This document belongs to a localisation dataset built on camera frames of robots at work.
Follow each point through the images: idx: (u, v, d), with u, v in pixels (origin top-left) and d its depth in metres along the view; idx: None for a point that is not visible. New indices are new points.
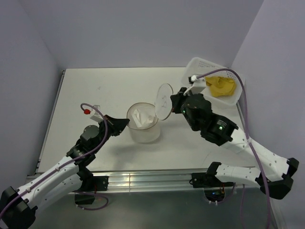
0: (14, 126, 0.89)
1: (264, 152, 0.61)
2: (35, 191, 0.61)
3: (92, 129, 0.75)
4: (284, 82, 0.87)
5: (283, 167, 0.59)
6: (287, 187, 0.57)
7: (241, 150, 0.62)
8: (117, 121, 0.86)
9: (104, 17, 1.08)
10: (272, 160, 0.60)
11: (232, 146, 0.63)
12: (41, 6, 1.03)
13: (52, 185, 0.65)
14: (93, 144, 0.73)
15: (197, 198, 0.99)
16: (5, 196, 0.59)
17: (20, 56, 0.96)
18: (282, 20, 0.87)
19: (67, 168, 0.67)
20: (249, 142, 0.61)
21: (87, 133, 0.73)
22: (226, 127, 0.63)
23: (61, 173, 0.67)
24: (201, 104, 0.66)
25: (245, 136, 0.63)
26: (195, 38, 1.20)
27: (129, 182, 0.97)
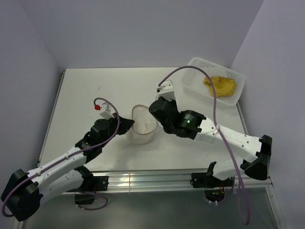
0: (14, 127, 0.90)
1: (235, 135, 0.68)
2: (45, 175, 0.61)
3: (102, 122, 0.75)
4: (284, 83, 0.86)
5: (255, 145, 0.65)
6: (263, 163, 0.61)
7: (213, 139, 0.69)
8: (123, 120, 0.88)
9: (104, 17, 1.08)
10: (243, 140, 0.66)
11: (203, 136, 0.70)
12: (41, 6, 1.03)
13: (60, 172, 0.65)
14: (101, 137, 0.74)
15: (197, 198, 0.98)
16: (14, 178, 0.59)
17: (20, 57, 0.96)
18: (282, 20, 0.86)
19: (76, 157, 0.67)
20: (218, 129, 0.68)
21: (98, 126, 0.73)
22: (194, 119, 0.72)
23: (71, 162, 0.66)
24: (163, 106, 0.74)
25: (213, 123, 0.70)
26: (195, 37, 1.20)
27: (129, 182, 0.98)
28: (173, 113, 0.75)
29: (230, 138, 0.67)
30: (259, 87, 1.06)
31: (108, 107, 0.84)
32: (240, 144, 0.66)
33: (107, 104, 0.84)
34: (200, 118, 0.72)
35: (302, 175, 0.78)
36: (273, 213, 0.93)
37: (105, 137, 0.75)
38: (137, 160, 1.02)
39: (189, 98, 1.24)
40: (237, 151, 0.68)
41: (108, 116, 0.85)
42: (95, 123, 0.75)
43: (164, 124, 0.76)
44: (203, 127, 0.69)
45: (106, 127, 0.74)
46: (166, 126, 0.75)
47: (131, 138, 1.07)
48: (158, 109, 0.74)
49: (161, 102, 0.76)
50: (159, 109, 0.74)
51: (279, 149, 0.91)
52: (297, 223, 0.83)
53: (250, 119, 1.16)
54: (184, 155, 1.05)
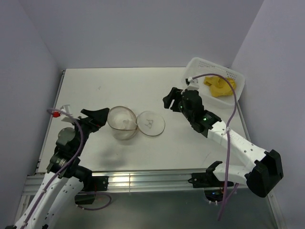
0: (14, 127, 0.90)
1: (241, 141, 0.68)
2: (32, 221, 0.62)
3: (66, 132, 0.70)
4: (284, 83, 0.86)
5: (257, 155, 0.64)
6: (257, 171, 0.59)
7: (221, 139, 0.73)
8: (95, 116, 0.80)
9: (104, 17, 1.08)
10: (247, 148, 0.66)
11: (214, 135, 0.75)
12: (41, 6, 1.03)
13: (47, 206, 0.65)
14: (73, 146, 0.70)
15: (197, 198, 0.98)
16: None
17: (20, 56, 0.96)
18: (282, 20, 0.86)
19: (54, 185, 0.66)
20: (227, 131, 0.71)
21: (63, 139, 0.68)
22: (210, 119, 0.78)
23: (51, 193, 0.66)
24: (194, 99, 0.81)
25: (225, 126, 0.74)
26: (195, 37, 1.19)
27: (129, 182, 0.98)
28: (199, 108, 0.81)
29: (236, 142, 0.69)
30: (259, 87, 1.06)
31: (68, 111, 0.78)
32: (243, 150, 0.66)
33: (66, 108, 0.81)
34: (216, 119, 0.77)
35: (303, 174, 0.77)
36: (273, 213, 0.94)
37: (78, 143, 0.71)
38: (137, 160, 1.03)
39: None
40: (240, 156, 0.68)
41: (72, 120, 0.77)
42: (60, 136, 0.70)
43: (187, 113, 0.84)
44: (213, 127, 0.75)
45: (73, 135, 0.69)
46: (188, 115, 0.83)
47: (120, 137, 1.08)
48: (189, 99, 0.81)
49: (195, 96, 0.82)
50: (189, 99, 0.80)
51: (279, 149, 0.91)
52: (297, 223, 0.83)
53: (250, 119, 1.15)
54: (184, 155, 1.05)
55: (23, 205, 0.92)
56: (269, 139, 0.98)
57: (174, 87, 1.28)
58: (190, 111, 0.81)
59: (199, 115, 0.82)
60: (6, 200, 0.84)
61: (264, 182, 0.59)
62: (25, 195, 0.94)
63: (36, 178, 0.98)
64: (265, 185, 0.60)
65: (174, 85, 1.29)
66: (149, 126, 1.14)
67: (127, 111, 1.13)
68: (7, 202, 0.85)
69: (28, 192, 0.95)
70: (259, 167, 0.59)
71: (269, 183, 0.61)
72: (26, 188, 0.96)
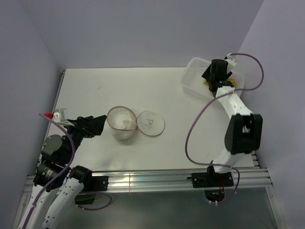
0: (14, 128, 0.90)
1: (237, 100, 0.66)
2: None
3: (52, 140, 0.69)
4: (284, 83, 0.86)
5: (242, 112, 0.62)
6: (232, 117, 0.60)
7: (222, 98, 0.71)
8: (92, 124, 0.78)
9: (104, 17, 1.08)
10: (238, 105, 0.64)
11: (219, 92, 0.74)
12: (41, 6, 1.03)
13: (40, 218, 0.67)
14: (60, 155, 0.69)
15: (197, 198, 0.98)
16: None
17: (19, 56, 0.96)
18: (282, 20, 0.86)
19: (43, 199, 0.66)
20: (230, 91, 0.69)
21: (48, 148, 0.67)
22: (225, 84, 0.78)
23: (41, 204, 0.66)
24: (221, 63, 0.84)
25: (232, 89, 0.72)
26: (195, 37, 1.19)
27: (129, 182, 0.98)
28: (223, 74, 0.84)
29: (230, 99, 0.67)
30: (259, 87, 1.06)
31: (63, 115, 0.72)
32: (232, 105, 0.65)
33: (62, 111, 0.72)
34: (229, 85, 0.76)
35: (302, 175, 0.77)
36: (273, 213, 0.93)
37: (66, 152, 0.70)
38: (137, 160, 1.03)
39: (189, 98, 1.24)
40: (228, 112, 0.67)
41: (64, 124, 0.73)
42: (45, 144, 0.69)
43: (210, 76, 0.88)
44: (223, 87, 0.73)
45: (60, 144, 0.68)
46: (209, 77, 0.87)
47: (120, 137, 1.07)
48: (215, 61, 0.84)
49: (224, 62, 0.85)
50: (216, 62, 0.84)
51: (279, 149, 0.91)
52: (297, 223, 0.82)
53: None
54: (183, 154, 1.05)
55: (23, 205, 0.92)
56: (269, 139, 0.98)
57: (173, 87, 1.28)
58: (212, 72, 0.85)
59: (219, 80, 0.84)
60: (6, 201, 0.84)
61: (235, 131, 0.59)
62: (25, 195, 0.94)
63: None
64: (235, 136, 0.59)
65: (174, 85, 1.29)
66: (149, 126, 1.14)
67: (127, 111, 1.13)
68: (7, 203, 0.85)
69: (28, 192, 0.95)
70: (237, 115, 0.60)
71: (241, 140, 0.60)
72: (26, 188, 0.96)
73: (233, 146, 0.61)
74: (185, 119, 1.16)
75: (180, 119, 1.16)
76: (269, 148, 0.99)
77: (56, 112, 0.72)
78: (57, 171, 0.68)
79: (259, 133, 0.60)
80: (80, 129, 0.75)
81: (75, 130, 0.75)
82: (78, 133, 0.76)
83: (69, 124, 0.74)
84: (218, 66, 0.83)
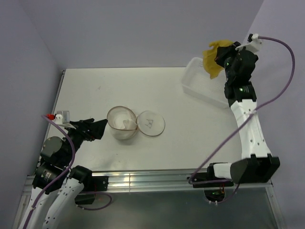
0: (14, 128, 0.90)
1: (255, 131, 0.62)
2: None
3: (51, 141, 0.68)
4: (284, 84, 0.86)
5: (259, 150, 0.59)
6: (246, 161, 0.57)
7: (239, 118, 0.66)
8: (93, 127, 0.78)
9: (104, 17, 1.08)
10: (256, 139, 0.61)
11: (237, 108, 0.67)
12: (41, 7, 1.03)
13: (40, 220, 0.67)
14: (59, 157, 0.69)
15: (197, 198, 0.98)
16: None
17: (20, 56, 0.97)
18: (282, 20, 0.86)
19: (43, 201, 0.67)
20: (250, 113, 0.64)
21: (48, 150, 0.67)
22: (246, 92, 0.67)
23: (42, 205, 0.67)
24: (248, 64, 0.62)
25: (254, 108, 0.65)
26: (195, 37, 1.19)
27: (129, 182, 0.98)
28: (246, 77, 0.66)
29: (250, 128, 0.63)
30: (258, 87, 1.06)
31: (66, 119, 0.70)
32: (249, 138, 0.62)
33: (65, 114, 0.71)
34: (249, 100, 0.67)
35: (302, 174, 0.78)
36: (273, 213, 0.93)
37: (65, 154, 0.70)
38: (137, 160, 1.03)
39: (189, 98, 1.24)
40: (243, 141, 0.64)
41: (66, 126, 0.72)
42: (44, 146, 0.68)
43: (228, 72, 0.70)
44: (242, 102, 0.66)
45: (60, 146, 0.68)
46: (228, 76, 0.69)
47: (120, 137, 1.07)
48: (241, 61, 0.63)
49: (252, 60, 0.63)
50: (241, 61, 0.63)
51: (279, 149, 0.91)
52: (297, 223, 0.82)
53: None
54: (183, 155, 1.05)
55: (23, 205, 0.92)
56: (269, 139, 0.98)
57: (173, 87, 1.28)
58: (234, 75, 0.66)
59: (240, 82, 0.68)
60: (5, 201, 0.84)
61: (245, 173, 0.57)
62: (25, 195, 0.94)
63: None
64: (244, 176, 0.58)
65: (174, 85, 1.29)
66: (149, 126, 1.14)
67: (127, 111, 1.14)
68: (7, 203, 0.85)
69: (28, 192, 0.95)
70: (251, 159, 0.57)
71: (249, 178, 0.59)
72: (26, 188, 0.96)
73: (239, 183, 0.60)
74: (185, 120, 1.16)
75: (180, 119, 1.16)
76: None
77: (58, 114, 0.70)
78: (55, 172, 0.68)
79: (271, 175, 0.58)
80: (80, 132, 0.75)
81: (76, 133, 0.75)
82: (79, 137, 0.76)
83: (71, 126, 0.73)
84: (244, 69, 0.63)
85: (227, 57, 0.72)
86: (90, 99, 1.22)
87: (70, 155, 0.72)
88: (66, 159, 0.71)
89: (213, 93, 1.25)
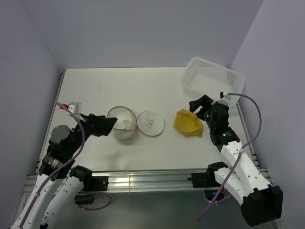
0: (14, 127, 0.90)
1: (249, 167, 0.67)
2: (26, 224, 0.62)
3: (59, 129, 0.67)
4: (284, 83, 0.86)
5: (259, 184, 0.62)
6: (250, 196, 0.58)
7: (231, 158, 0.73)
8: (102, 121, 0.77)
9: (104, 17, 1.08)
10: (252, 173, 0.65)
11: (227, 152, 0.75)
12: (41, 6, 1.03)
13: (42, 209, 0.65)
14: (66, 145, 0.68)
15: (197, 199, 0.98)
16: None
17: (20, 56, 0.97)
18: (282, 20, 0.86)
19: (47, 188, 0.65)
20: (238, 152, 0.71)
21: (56, 138, 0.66)
22: (229, 136, 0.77)
23: (45, 194, 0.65)
24: (222, 112, 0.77)
25: (240, 146, 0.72)
26: (195, 37, 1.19)
27: (129, 182, 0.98)
28: (225, 123, 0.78)
29: (244, 164, 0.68)
30: (258, 87, 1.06)
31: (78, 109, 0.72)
32: (247, 174, 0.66)
33: (76, 105, 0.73)
34: (233, 140, 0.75)
35: (302, 174, 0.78)
36: None
37: (71, 143, 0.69)
38: (137, 160, 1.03)
39: (189, 98, 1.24)
40: (243, 179, 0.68)
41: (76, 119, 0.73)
42: (53, 133, 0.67)
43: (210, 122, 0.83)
44: (229, 144, 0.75)
45: (68, 134, 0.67)
46: (210, 125, 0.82)
47: (120, 137, 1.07)
48: (216, 111, 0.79)
49: (225, 110, 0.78)
50: (218, 112, 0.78)
51: (279, 149, 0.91)
52: (297, 223, 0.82)
53: (250, 120, 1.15)
54: (184, 155, 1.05)
55: (23, 205, 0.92)
56: (269, 139, 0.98)
57: (174, 87, 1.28)
58: (214, 122, 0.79)
59: (221, 129, 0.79)
60: (6, 200, 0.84)
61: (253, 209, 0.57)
62: (25, 195, 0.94)
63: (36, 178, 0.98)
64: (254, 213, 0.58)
65: (174, 86, 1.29)
66: (149, 126, 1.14)
67: (127, 111, 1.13)
68: (7, 202, 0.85)
69: (28, 192, 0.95)
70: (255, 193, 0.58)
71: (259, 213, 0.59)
72: (26, 188, 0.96)
73: (250, 221, 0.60)
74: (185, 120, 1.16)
75: None
76: (268, 148, 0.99)
77: (71, 105, 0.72)
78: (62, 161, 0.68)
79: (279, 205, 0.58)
80: (89, 125, 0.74)
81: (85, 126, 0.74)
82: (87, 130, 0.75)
83: (81, 119, 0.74)
84: (221, 118, 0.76)
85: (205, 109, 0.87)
86: (90, 99, 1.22)
87: (75, 145, 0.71)
88: (72, 149, 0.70)
89: (213, 93, 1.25)
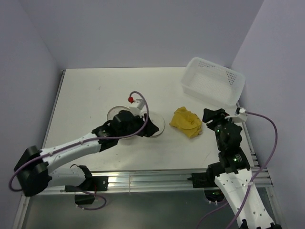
0: (14, 127, 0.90)
1: (256, 202, 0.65)
2: (57, 157, 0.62)
3: (126, 113, 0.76)
4: (284, 83, 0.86)
5: (263, 223, 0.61)
6: None
7: (238, 187, 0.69)
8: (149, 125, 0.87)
9: (104, 17, 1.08)
10: (258, 211, 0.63)
11: (234, 179, 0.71)
12: (41, 6, 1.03)
13: (71, 156, 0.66)
14: (122, 129, 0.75)
15: (196, 199, 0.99)
16: (28, 153, 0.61)
17: (20, 56, 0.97)
18: (282, 20, 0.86)
19: (90, 143, 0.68)
20: (249, 184, 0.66)
21: (120, 116, 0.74)
22: (239, 162, 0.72)
23: (85, 148, 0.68)
24: (237, 137, 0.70)
25: (250, 178, 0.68)
26: (196, 37, 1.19)
27: (129, 182, 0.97)
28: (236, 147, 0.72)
29: (251, 198, 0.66)
30: (258, 87, 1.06)
31: (141, 105, 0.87)
32: (252, 209, 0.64)
33: (142, 102, 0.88)
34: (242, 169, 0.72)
35: (302, 174, 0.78)
36: (273, 213, 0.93)
37: (125, 130, 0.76)
38: (136, 160, 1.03)
39: (189, 98, 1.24)
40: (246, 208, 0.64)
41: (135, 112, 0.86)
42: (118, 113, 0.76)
43: (220, 141, 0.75)
44: (238, 174, 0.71)
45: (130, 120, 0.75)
46: (220, 145, 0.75)
47: None
48: (228, 135, 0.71)
49: (238, 132, 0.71)
50: (230, 135, 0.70)
51: (279, 149, 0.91)
52: (297, 224, 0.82)
53: (250, 120, 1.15)
54: (184, 155, 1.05)
55: (23, 205, 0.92)
56: (269, 139, 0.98)
57: (174, 87, 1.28)
58: (225, 145, 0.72)
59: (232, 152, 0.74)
60: (5, 200, 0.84)
61: None
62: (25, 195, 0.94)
63: None
64: None
65: (174, 86, 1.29)
66: None
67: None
68: (7, 202, 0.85)
69: None
70: None
71: None
72: None
73: None
74: None
75: None
76: (268, 148, 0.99)
77: (137, 100, 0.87)
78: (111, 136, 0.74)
79: None
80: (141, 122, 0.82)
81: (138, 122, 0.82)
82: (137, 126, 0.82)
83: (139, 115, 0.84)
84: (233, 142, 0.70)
85: (217, 123, 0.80)
86: (90, 99, 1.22)
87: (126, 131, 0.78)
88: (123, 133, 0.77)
89: (214, 93, 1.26)
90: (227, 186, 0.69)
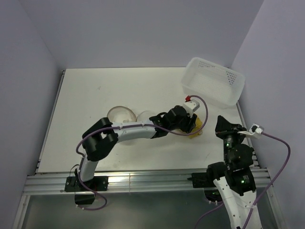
0: (14, 127, 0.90)
1: None
2: (124, 131, 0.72)
3: (181, 109, 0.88)
4: (283, 83, 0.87)
5: None
6: None
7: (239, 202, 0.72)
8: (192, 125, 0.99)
9: (104, 17, 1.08)
10: None
11: (238, 198, 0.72)
12: (41, 6, 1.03)
13: (131, 135, 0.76)
14: (175, 122, 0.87)
15: (196, 199, 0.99)
16: (100, 122, 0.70)
17: (19, 56, 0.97)
18: (282, 20, 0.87)
19: (148, 128, 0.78)
20: (251, 207, 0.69)
21: (177, 110, 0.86)
22: (247, 183, 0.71)
23: (144, 130, 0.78)
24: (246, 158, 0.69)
25: (254, 200, 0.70)
26: (196, 37, 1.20)
27: (129, 182, 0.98)
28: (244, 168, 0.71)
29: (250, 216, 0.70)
30: (258, 87, 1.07)
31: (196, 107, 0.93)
32: None
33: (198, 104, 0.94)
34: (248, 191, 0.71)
35: (302, 174, 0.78)
36: (273, 213, 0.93)
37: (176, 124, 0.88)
38: (137, 160, 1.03)
39: None
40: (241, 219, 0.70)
41: (188, 110, 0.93)
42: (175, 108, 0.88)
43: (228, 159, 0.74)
44: (244, 196, 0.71)
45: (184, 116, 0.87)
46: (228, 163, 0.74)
47: None
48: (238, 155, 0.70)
49: (249, 155, 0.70)
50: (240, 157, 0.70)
51: (279, 149, 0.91)
52: (296, 223, 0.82)
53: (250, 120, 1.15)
54: (184, 155, 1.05)
55: (23, 205, 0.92)
56: (269, 139, 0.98)
57: (174, 87, 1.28)
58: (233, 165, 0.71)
59: (239, 171, 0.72)
60: (5, 200, 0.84)
61: None
62: (25, 195, 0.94)
63: (36, 178, 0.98)
64: None
65: (174, 85, 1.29)
66: None
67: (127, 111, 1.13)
68: (7, 202, 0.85)
69: (28, 192, 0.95)
70: None
71: None
72: (26, 188, 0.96)
73: None
74: None
75: None
76: (268, 148, 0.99)
77: (194, 102, 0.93)
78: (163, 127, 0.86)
79: None
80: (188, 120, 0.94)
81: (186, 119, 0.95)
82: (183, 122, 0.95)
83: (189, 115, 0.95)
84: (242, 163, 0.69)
85: (228, 136, 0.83)
86: (89, 99, 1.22)
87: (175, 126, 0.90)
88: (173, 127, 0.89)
89: (214, 93, 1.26)
90: (225, 191, 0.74)
